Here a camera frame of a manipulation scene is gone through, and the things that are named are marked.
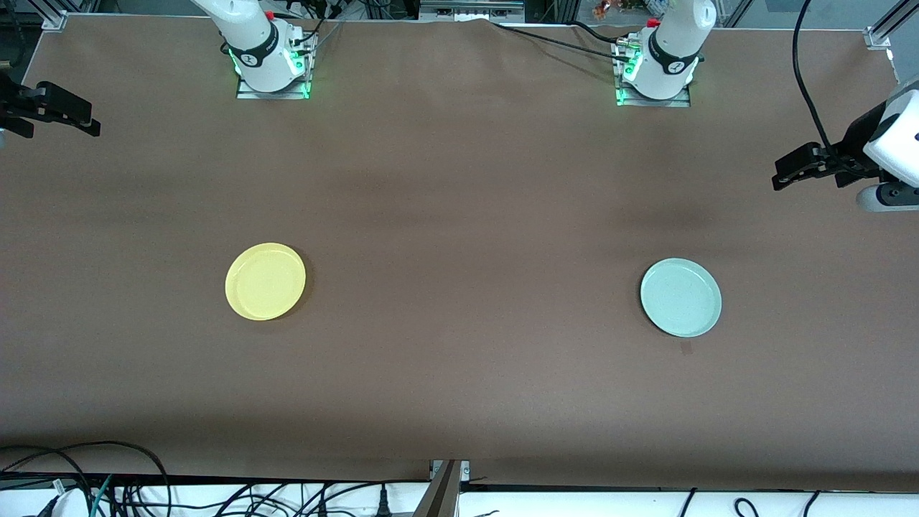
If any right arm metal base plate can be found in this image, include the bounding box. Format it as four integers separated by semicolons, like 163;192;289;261
235;32;317;100

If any green cable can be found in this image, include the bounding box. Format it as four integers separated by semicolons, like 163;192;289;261
90;474;114;517

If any yellow round plate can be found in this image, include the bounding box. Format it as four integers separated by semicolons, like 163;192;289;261
225;243;307;322

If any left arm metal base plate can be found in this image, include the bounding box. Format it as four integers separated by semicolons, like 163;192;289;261
614;36;691;108

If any long looped black cable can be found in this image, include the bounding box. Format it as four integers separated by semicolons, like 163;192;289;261
0;440;171;517

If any grey metal rail bracket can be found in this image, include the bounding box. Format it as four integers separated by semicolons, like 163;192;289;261
420;0;525;22

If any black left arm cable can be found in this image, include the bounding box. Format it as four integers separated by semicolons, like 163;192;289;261
792;0;873;180

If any grey aluminium post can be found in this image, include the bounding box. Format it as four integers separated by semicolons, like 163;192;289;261
413;460;471;517

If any pale green round plate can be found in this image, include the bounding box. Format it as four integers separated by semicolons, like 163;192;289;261
640;258;722;338

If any brown table cover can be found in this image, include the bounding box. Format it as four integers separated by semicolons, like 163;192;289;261
0;14;919;483

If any aluminium frame corner profile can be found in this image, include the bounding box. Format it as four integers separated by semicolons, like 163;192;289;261
865;0;919;51
29;0;69;33

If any black cable across table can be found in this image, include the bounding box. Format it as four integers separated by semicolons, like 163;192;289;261
490;20;636;58

